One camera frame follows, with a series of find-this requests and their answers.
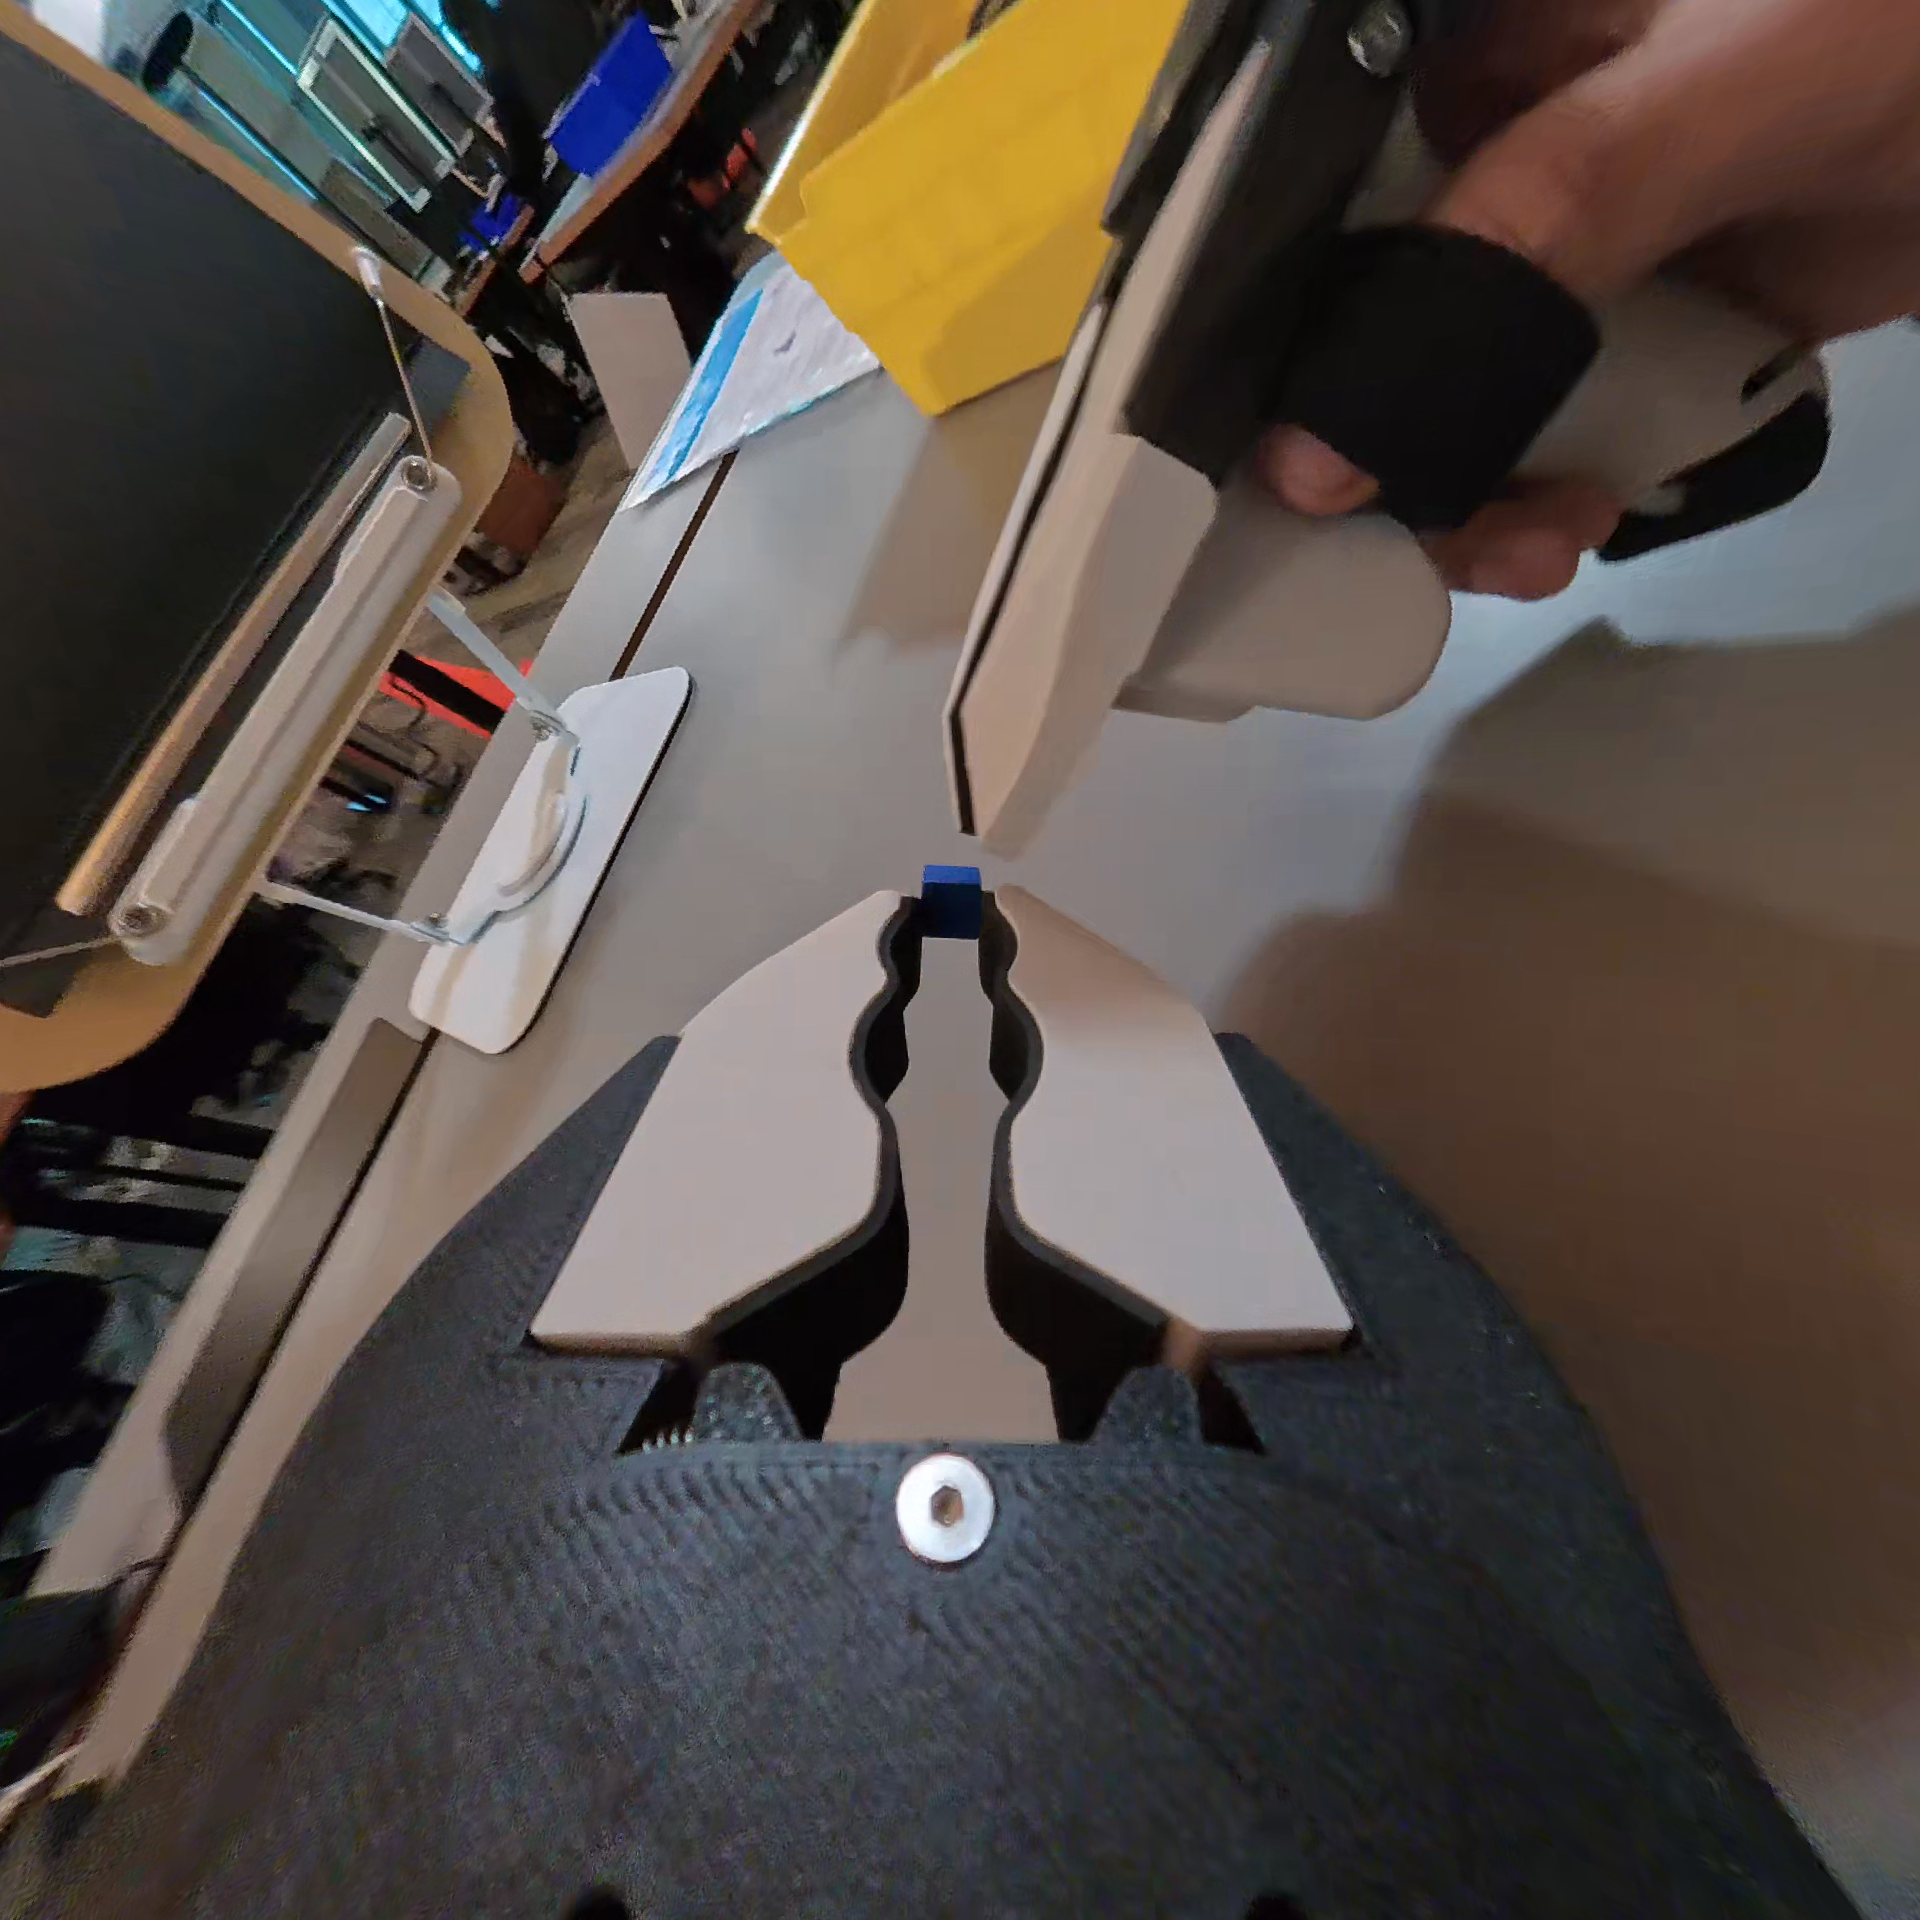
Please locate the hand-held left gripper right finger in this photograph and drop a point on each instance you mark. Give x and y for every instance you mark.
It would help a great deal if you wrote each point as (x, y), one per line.
(1155, 1170)

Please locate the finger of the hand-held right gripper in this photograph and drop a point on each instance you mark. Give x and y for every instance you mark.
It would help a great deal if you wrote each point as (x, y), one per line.
(1036, 675)

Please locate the white blue printed paper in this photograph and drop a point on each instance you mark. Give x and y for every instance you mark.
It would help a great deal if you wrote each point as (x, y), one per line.
(749, 388)

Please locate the long wooden table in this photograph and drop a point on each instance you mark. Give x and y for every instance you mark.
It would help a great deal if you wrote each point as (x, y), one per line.
(629, 187)

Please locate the yellow plastic bin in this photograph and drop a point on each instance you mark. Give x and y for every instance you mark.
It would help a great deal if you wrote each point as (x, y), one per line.
(989, 225)

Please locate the person's right hand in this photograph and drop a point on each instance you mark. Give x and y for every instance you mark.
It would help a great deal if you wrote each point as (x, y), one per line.
(1723, 148)

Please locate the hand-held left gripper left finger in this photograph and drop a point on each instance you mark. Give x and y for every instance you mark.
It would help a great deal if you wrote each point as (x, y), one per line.
(749, 1154)

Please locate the grey divider panel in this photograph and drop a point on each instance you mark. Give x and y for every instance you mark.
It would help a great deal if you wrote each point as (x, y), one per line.
(629, 374)

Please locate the small blue cube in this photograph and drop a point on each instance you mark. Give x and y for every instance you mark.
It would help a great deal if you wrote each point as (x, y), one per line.
(952, 901)

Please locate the blue plastic bin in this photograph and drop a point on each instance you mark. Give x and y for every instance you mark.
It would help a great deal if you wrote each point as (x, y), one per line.
(616, 90)

